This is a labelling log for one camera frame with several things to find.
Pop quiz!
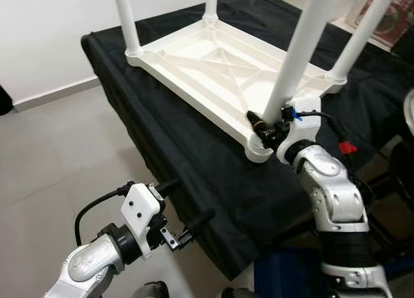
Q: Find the black stool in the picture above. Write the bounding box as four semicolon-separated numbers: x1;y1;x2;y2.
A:
362;133;414;247

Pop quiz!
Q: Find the black tablecloth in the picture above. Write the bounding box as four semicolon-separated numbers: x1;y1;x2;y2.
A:
81;0;414;281

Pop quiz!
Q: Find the white plastic table top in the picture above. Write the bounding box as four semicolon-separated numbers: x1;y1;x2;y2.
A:
126;19;348;164

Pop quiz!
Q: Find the food picture poster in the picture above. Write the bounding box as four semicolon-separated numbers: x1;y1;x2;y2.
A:
353;0;414;50

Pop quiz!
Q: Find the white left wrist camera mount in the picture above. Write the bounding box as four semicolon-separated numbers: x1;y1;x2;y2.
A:
121;183;162;259

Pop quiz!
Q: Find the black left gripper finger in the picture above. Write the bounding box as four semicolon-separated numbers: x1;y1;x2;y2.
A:
175;209;217;248
155;176;183;197

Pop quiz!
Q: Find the black shiny bag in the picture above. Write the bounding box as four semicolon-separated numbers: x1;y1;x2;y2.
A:
391;30;414;63

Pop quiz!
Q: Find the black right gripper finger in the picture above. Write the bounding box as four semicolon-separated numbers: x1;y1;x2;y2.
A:
246;111;273;147

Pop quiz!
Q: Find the black robot left foot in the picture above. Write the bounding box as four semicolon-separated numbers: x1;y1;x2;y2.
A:
133;281;170;298

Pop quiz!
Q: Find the black robot foot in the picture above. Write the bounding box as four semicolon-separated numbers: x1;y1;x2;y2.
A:
133;281;170;298
221;286;259;298

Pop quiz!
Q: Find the black robot right foot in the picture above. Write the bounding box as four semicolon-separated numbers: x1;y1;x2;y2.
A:
221;286;259;298

